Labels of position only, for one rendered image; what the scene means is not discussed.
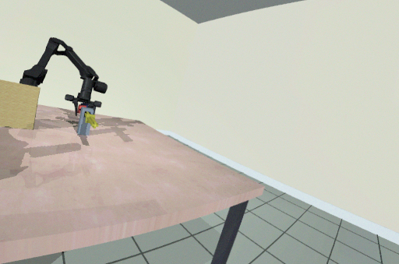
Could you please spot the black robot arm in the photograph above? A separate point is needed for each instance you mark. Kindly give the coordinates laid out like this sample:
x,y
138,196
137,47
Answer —
x,y
35,76

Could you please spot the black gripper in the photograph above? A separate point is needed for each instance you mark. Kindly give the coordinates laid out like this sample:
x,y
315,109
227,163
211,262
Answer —
x,y
84,97

